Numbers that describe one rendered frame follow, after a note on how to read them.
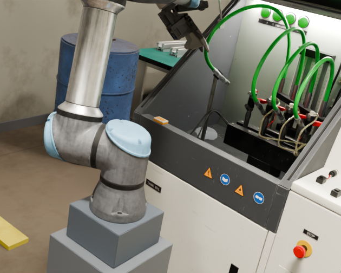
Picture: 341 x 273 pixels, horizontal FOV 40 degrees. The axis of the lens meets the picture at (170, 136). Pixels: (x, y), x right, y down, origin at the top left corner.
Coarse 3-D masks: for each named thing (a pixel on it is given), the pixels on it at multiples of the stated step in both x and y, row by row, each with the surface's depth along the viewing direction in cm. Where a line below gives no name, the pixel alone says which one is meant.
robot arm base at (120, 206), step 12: (96, 192) 118; (108, 192) 115; (120, 192) 115; (132, 192) 116; (144, 192) 120; (96, 204) 117; (108, 204) 115; (120, 204) 116; (132, 204) 116; (144, 204) 120; (96, 216) 117; (108, 216) 115; (120, 216) 115; (132, 216) 117
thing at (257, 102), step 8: (288, 32) 157; (304, 40) 168; (272, 48) 153; (264, 56) 152; (304, 56) 172; (256, 72) 153; (256, 80) 153; (296, 80) 177; (296, 88) 178; (256, 104) 160; (264, 112) 166
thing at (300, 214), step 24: (336, 144) 152; (336, 168) 152; (288, 216) 141; (312, 216) 136; (336, 216) 131; (288, 240) 143; (312, 240) 137; (336, 240) 132; (288, 264) 144; (312, 264) 138; (336, 264) 133
